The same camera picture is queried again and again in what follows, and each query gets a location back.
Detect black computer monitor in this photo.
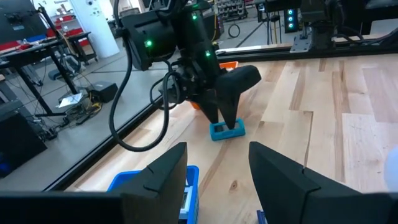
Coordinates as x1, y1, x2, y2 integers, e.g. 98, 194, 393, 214
0, 0, 47, 44

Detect yellow black floor cables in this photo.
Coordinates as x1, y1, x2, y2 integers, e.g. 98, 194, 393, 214
34, 93, 103, 141

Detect white cylindrical column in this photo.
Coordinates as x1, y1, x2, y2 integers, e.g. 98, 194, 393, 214
70, 0, 121, 59

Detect black workbench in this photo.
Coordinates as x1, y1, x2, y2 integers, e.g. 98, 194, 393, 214
0, 30, 93, 118

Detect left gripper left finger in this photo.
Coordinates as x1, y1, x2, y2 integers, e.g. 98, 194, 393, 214
107, 142, 188, 224

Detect black aluminium table frame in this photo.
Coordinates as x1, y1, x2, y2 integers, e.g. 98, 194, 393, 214
43, 37, 398, 192

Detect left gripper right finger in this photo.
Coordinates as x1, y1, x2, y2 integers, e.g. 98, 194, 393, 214
248, 142, 363, 224

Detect black cabinet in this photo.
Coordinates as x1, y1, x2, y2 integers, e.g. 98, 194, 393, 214
0, 101, 48, 179

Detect computer tower blue lights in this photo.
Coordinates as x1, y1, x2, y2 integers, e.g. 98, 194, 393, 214
283, 7, 300, 34

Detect teal white USB charger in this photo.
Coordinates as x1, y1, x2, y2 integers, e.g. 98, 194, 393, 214
209, 117, 246, 142

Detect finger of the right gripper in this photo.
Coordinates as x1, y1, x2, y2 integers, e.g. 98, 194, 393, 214
217, 65, 262, 130
198, 93, 223, 124

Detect red storage bins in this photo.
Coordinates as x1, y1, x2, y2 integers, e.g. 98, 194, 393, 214
46, 14, 85, 38

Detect white grey USB charger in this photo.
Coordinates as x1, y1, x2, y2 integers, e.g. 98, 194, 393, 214
178, 185, 191, 220

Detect orange plastic basket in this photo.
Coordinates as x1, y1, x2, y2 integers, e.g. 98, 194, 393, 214
190, 60, 239, 110

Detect grey office chair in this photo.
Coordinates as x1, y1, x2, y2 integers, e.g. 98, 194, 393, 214
48, 54, 82, 82

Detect grey metal bracket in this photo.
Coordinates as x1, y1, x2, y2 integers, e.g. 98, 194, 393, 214
290, 33, 313, 54

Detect white paper sheet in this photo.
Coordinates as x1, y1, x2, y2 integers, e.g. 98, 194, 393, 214
57, 92, 84, 110

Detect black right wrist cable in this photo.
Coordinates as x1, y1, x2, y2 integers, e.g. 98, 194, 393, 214
108, 29, 175, 153

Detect blue plastic basket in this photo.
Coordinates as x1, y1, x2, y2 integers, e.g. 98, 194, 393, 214
107, 165, 200, 224

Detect metal storage rack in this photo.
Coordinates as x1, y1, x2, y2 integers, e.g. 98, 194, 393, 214
216, 0, 249, 21

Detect black floor box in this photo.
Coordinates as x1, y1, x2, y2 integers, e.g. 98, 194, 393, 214
89, 80, 119, 104

